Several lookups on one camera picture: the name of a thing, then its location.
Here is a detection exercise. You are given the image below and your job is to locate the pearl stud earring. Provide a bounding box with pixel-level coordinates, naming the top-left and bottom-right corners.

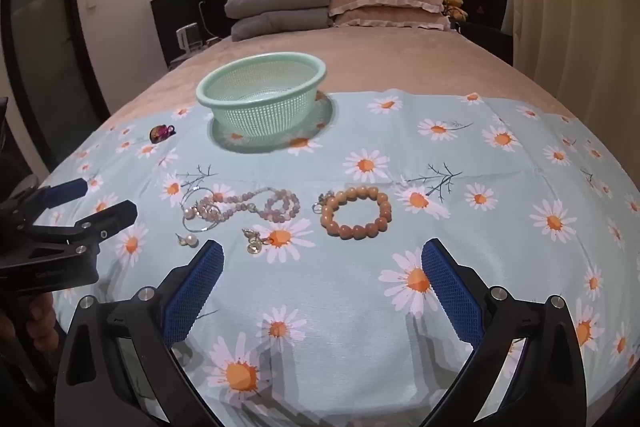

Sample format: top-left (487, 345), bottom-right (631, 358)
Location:
top-left (177, 234), bottom-right (200, 248)

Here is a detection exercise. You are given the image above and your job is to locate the silver hoop pearl bracelet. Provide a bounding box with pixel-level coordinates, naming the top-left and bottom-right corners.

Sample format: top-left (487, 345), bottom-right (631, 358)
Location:
top-left (180, 185), bottom-right (225, 234)

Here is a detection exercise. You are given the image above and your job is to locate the gold clip earring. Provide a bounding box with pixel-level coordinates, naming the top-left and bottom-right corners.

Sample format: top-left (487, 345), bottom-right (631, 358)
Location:
top-left (242, 229), bottom-right (271, 256)

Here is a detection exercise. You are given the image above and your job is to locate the pink bead necklace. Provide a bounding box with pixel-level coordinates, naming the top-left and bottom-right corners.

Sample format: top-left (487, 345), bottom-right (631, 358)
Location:
top-left (195, 186), bottom-right (302, 225)

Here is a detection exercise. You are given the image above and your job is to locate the orange bead bracelet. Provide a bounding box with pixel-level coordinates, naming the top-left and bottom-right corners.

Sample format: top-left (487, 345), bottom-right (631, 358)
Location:
top-left (312, 185), bottom-right (394, 242)

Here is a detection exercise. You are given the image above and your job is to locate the person's left hand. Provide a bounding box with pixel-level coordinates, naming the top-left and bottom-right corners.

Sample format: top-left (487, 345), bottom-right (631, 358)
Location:
top-left (17, 293), bottom-right (60, 353)

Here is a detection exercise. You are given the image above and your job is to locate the iridescent purple pendant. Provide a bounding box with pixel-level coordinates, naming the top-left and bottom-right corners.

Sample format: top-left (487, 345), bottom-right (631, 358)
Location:
top-left (149, 124), bottom-right (176, 144)

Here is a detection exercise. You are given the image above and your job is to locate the dark glass door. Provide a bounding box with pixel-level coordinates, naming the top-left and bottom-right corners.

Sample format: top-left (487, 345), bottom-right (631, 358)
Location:
top-left (1, 0), bottom-right (111, 170)

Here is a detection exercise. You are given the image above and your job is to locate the daisy print blue cloth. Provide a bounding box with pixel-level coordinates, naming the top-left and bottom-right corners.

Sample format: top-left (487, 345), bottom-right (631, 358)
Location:
top-left (41, 91), bottom-right (639, 426)

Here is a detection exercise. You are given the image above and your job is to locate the mint green plastic basket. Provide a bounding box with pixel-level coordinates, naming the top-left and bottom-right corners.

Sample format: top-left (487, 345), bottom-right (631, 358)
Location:
top-left (195, 52), bottom-right (326, 138)

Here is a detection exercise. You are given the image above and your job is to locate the bedside table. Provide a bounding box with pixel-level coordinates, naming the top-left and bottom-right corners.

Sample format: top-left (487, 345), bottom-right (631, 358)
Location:
top-left (168, 37), bottom-right (224, 70)

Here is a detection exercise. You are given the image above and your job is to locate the lower grey folded blanket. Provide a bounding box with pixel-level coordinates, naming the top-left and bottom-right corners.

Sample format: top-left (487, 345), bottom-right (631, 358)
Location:
top-left (231, 8), bottom-right (332, 41)

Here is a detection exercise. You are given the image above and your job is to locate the beige bed cover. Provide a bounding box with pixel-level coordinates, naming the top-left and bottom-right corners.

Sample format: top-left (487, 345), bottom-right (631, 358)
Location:
top-left (101, 27), bottom-right (572, 130)

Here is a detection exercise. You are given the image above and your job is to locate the cream window curtain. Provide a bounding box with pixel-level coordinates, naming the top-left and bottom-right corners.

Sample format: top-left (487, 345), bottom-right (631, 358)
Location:
top-left (503, 0), bottom-right (639, 180)

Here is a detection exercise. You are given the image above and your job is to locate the brown teddy bear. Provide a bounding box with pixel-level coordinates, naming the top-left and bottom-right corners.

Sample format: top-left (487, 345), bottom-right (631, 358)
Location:
top-left (442, 0), bottom-right (468, 24)

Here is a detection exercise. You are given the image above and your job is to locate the lower pink frilled pillow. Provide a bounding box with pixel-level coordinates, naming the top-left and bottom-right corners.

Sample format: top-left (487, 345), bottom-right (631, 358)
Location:
top-left (334, 6), bottom-right (450, 30)

